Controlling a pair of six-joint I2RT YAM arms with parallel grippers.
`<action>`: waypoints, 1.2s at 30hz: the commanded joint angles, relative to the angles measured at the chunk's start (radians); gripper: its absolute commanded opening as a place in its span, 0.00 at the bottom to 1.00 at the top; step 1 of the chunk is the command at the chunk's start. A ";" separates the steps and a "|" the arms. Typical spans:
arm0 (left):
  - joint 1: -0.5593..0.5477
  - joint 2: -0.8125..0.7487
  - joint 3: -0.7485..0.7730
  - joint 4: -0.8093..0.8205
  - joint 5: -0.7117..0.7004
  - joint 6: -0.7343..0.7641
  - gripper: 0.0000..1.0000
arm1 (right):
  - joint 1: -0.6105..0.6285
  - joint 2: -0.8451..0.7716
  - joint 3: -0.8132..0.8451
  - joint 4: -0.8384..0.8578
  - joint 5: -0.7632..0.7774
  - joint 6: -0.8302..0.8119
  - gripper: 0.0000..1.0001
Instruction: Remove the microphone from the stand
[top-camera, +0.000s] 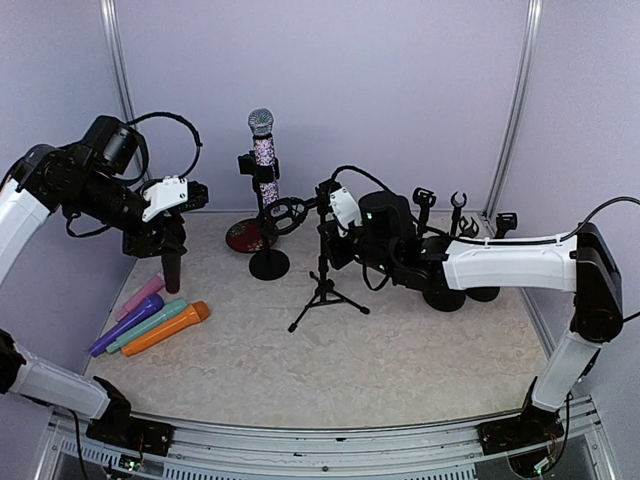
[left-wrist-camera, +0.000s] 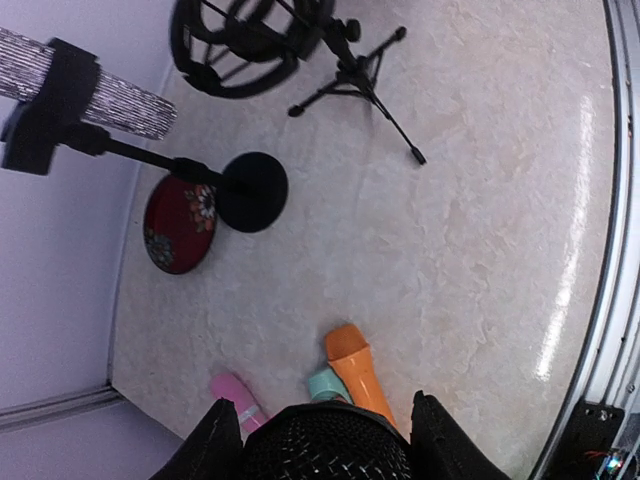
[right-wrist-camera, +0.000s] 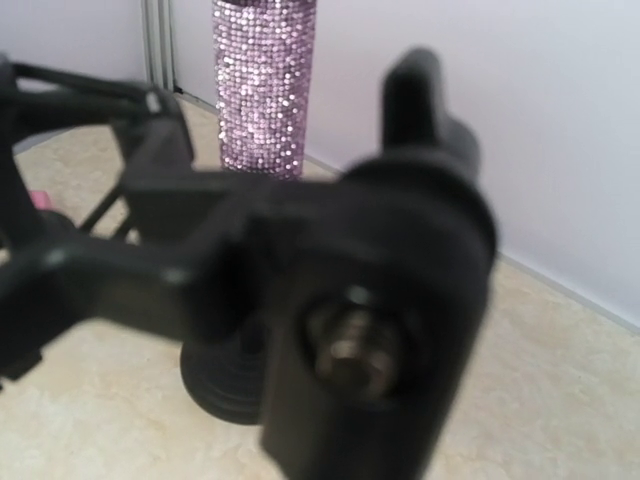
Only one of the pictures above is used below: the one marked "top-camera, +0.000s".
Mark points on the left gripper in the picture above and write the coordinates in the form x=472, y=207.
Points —
x=144, y=242

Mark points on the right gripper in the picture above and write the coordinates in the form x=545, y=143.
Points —
x=338, y=256

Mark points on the black microphone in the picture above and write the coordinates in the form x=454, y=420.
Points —
x=171, y=271

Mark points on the black tripod mic stand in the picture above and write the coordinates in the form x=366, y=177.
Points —
x=285, y=215

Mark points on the pink microphone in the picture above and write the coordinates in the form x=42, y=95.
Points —
x=154, y=285

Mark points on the purple microphone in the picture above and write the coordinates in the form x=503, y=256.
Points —
x=147, y=308

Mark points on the mint green microphone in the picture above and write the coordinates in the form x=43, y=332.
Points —
x=169, y=311

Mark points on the orange microphone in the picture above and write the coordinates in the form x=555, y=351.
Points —
x=195, y=313

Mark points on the black orange mic stand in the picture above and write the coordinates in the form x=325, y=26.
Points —
x=425, y=199

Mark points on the black pink mic stand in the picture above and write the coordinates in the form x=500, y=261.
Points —
x=458, y=201

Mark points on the black mint mic stand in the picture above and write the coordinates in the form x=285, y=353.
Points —
x=438, y=294

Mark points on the black purple mic stand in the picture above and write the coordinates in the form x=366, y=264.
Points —
x=504, y=223

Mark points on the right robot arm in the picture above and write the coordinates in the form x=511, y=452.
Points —
x=380, y=233

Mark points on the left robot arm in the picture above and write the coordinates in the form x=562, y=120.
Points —
x=57, y=293

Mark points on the black glitter mic stand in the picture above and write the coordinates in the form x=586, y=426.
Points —
x=267, y=264

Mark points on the glitter rhinestone microphone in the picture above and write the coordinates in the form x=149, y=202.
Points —
x=260, y=122

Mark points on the red floral plate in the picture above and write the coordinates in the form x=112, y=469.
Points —
x=248, y=236

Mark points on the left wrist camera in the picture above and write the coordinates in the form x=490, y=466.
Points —
x=173, y=193

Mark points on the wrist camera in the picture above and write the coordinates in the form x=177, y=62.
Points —
x=341, y=204
x=173, y=193

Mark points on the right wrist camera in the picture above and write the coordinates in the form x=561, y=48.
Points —
x=341, y=204

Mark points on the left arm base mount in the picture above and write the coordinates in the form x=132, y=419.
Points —
x=143, y=436

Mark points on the aluminium front rail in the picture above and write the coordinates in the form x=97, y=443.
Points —
x=204, y=450

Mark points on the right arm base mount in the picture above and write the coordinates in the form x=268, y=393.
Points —
x=517, y=432

